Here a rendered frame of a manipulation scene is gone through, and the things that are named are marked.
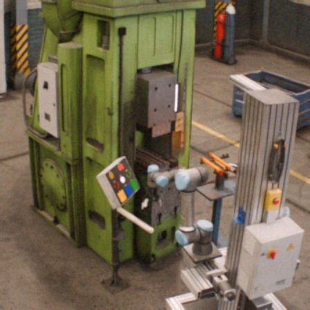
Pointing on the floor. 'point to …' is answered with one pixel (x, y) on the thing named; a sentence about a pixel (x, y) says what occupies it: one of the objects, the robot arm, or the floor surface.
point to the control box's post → (114, 243)
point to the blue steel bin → (291, 87)
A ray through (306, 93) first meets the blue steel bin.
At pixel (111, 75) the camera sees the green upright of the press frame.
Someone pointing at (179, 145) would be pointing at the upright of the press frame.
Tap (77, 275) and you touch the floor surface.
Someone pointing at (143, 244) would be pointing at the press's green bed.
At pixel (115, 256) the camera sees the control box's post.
